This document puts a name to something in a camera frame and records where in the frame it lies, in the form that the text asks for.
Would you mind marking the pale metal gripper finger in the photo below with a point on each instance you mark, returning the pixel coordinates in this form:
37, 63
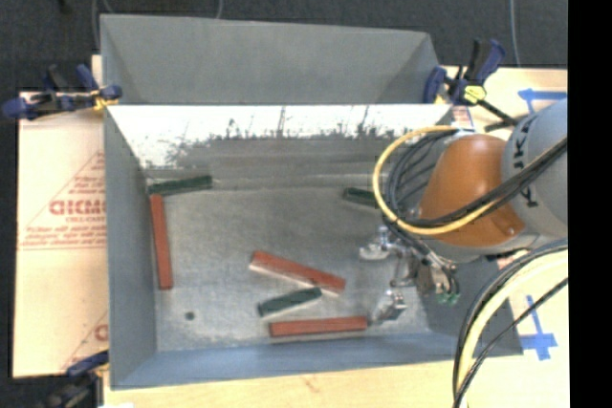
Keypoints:
378, 248
389, 307

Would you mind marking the dark green flat block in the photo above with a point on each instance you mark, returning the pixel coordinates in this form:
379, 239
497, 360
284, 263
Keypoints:
359, 196
290, 300
181, 185

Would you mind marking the brown cardboard board red print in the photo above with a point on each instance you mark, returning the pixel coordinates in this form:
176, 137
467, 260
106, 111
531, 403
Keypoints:
57, 286

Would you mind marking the grey metal bin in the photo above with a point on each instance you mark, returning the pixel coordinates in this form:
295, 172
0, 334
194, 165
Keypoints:
229, 224

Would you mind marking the red-brown flat block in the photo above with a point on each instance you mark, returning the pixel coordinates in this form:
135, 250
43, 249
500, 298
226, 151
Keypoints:
297, 272
161, 241
318, 327

